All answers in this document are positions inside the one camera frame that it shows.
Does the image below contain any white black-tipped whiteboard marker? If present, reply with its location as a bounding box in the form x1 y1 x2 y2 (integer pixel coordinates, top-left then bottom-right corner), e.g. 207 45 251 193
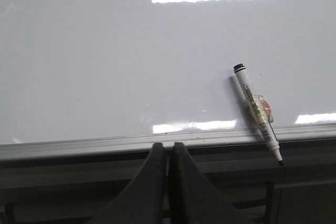
234 63 284 166

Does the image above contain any white whiteboard with aluminium frame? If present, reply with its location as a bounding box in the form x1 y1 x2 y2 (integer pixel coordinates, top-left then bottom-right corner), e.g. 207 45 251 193
1 0 335 162

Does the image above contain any grey cabinet under whiteboard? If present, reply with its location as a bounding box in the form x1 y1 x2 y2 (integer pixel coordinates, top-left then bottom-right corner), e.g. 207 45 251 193
1 140 335 223

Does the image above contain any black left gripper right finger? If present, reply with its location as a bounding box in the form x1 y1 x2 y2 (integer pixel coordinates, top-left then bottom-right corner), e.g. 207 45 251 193
168 143 252 223

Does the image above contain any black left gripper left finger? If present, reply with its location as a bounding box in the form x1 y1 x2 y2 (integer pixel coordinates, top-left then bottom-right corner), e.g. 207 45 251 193
89 143 166 223

